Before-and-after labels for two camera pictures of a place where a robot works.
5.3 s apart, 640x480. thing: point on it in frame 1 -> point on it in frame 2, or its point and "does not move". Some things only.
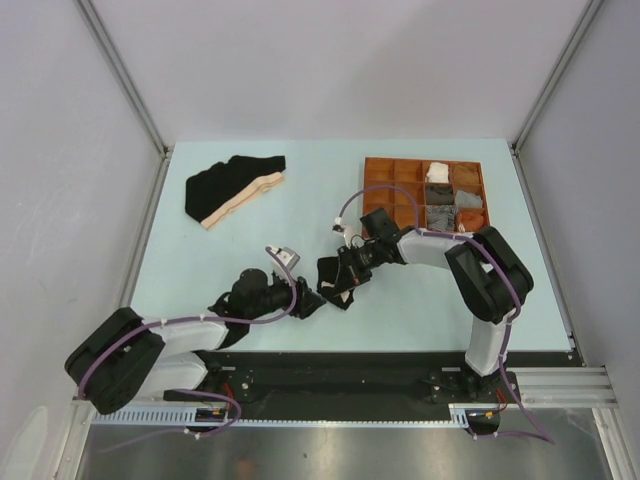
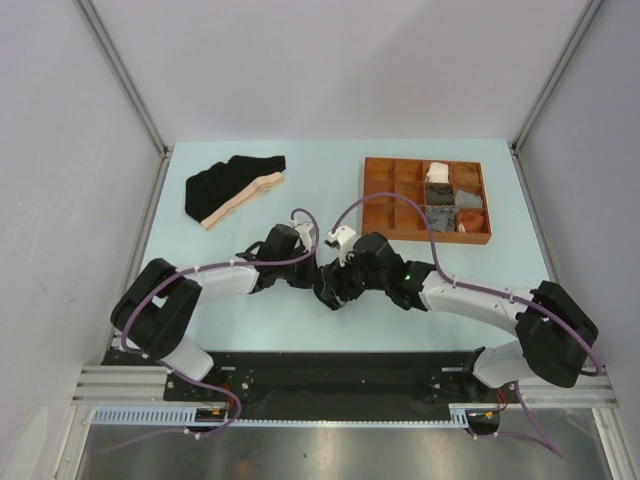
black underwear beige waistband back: (215, 192) does not move
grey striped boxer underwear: (442, 217) does not move
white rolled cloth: (438, 173) does not move
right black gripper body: (361, 261) -> (363, 278)
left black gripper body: (281, 294) -> (297, 274)
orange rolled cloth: (472, 221) does not move
